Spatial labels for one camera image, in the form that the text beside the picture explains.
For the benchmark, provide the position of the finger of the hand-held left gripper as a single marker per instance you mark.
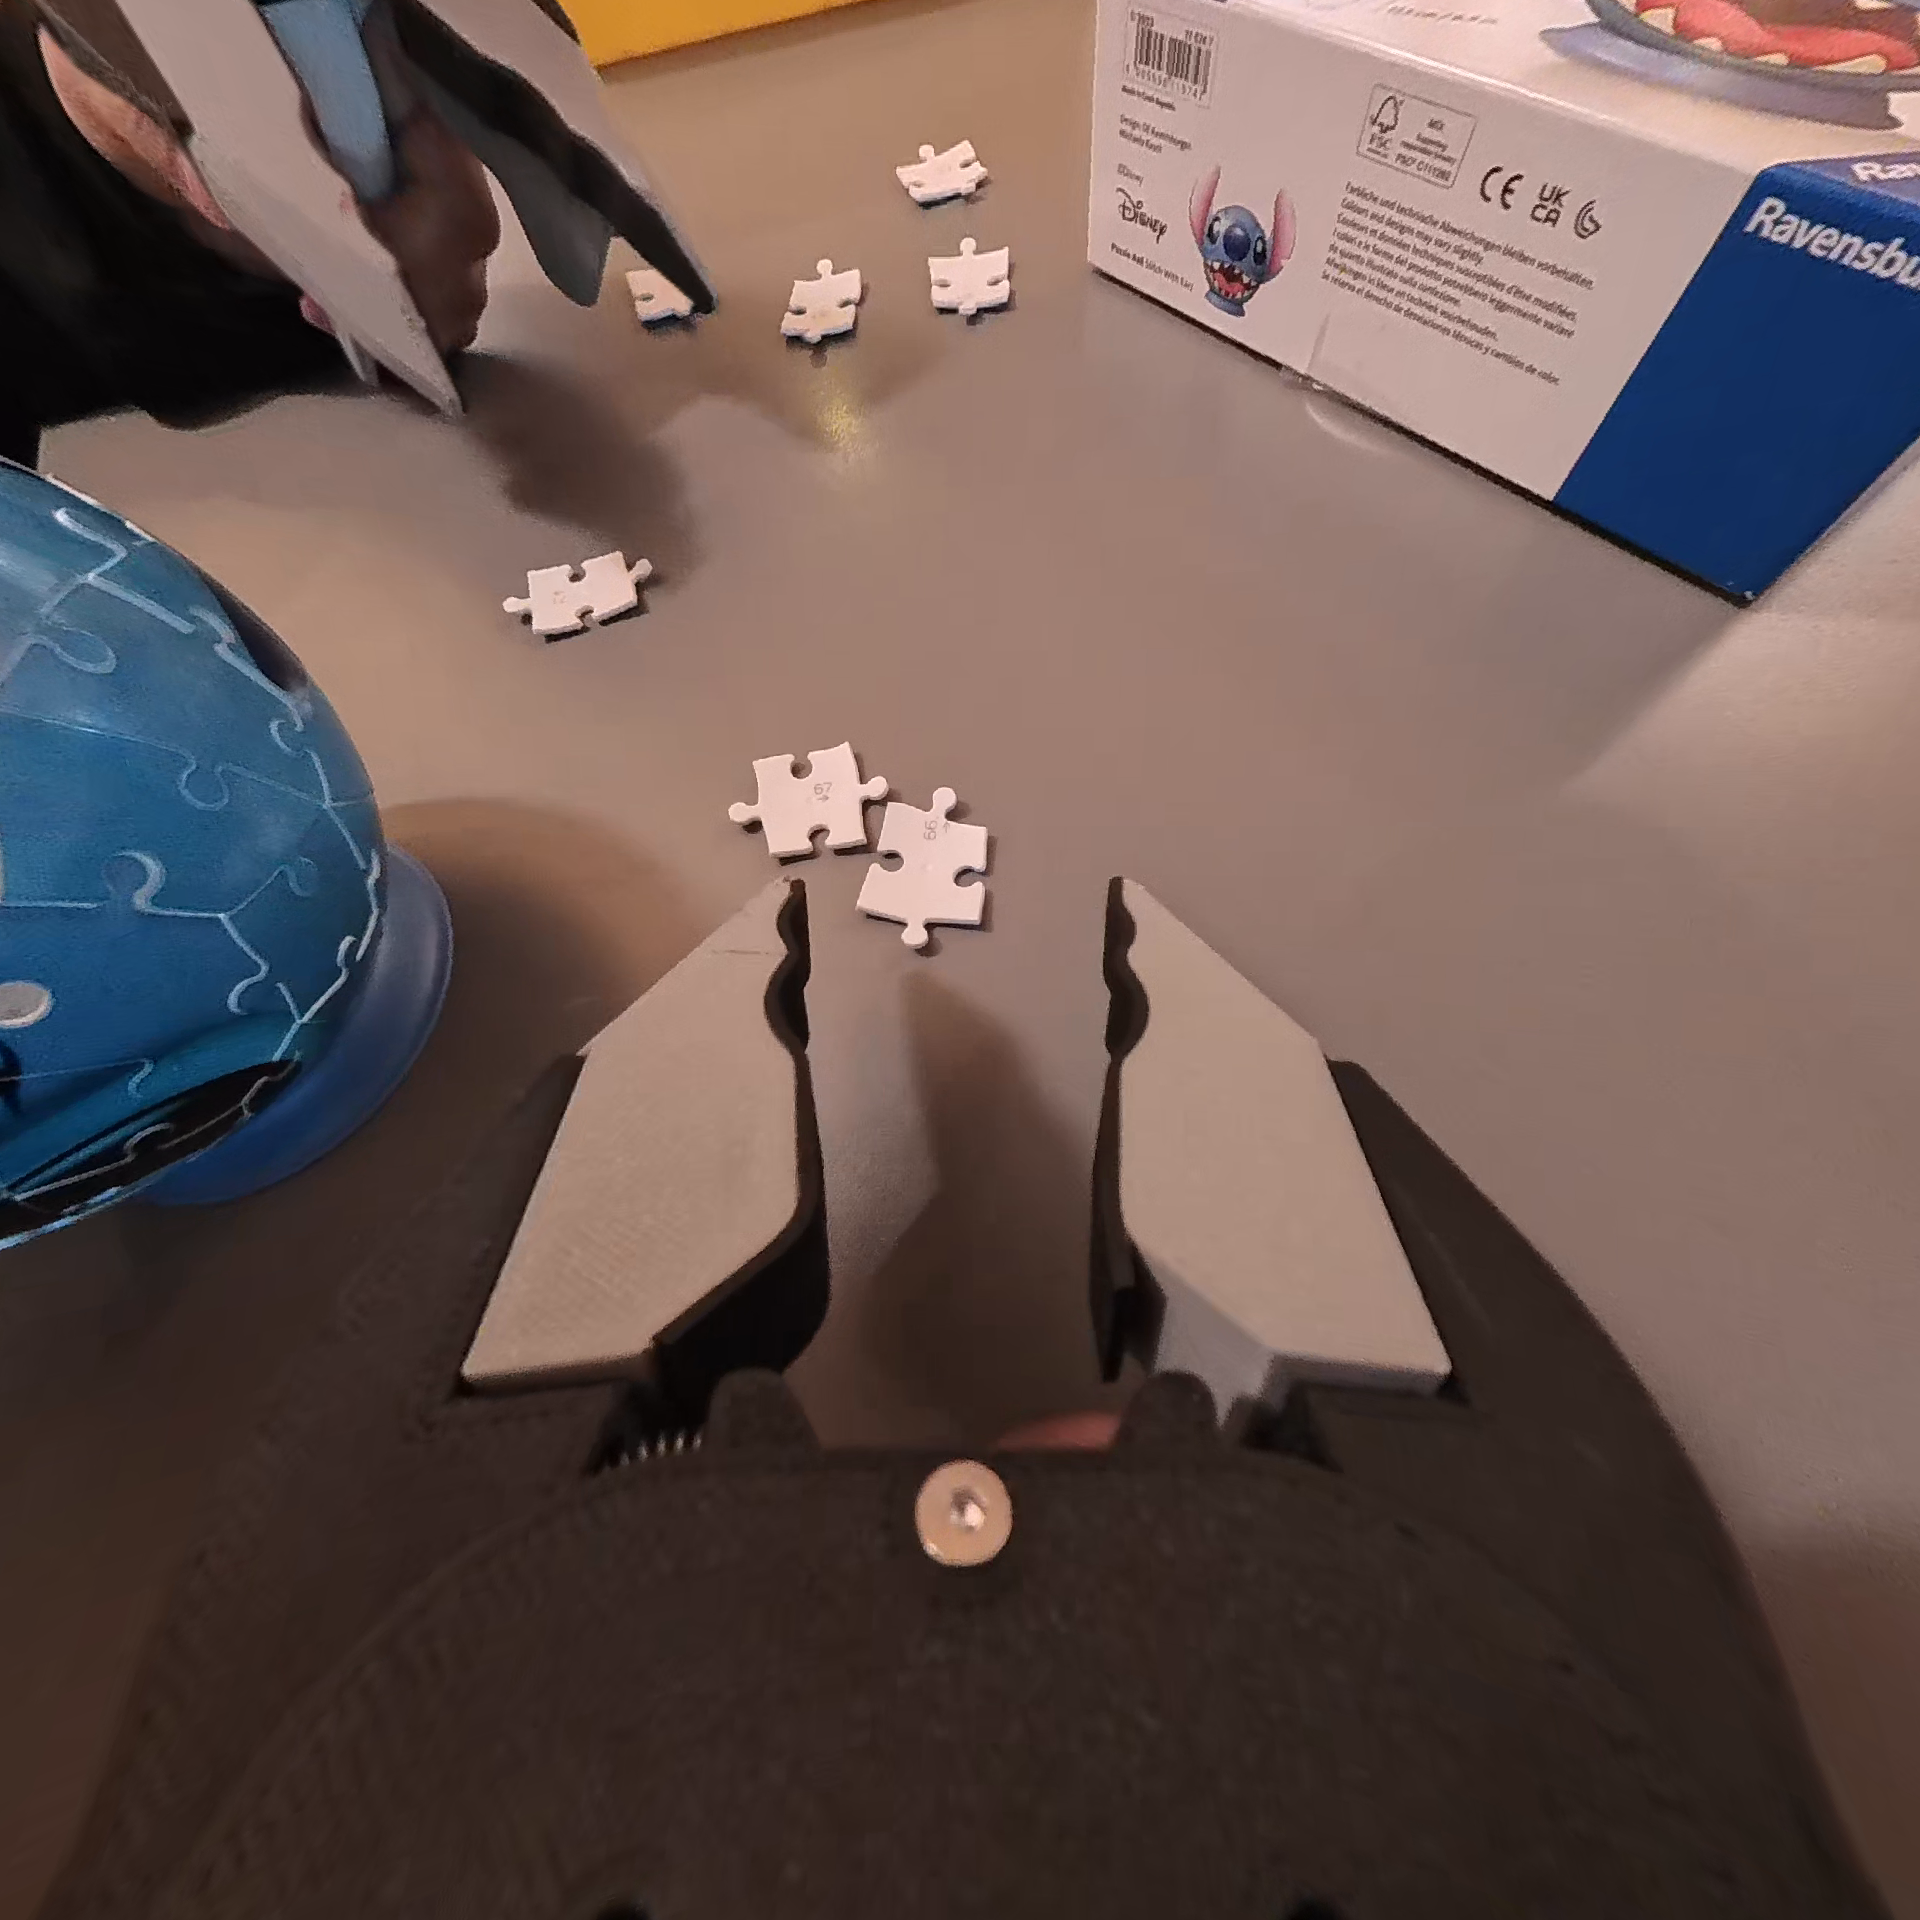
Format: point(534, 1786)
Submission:
point(269, 211)
point(579, 164)

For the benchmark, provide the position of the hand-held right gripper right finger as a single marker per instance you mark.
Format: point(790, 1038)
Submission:
point(1260, 1186)

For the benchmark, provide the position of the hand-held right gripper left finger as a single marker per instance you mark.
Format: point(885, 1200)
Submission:
point(662, 1169)

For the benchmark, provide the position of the white double puzzle piece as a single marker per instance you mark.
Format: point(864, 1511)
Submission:
point(822, 304)
point(579, 593)

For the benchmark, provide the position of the person's left forearm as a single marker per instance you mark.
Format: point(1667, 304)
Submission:
point(89, 346)

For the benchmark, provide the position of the white and blue puzzle box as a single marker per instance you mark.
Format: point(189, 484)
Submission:
point(1499, 227)

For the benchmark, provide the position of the person's left hand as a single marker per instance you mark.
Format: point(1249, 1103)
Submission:
point(452, 227)

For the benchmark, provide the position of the yellow plastic bin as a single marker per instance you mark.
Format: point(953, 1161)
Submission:
point(719, 28)

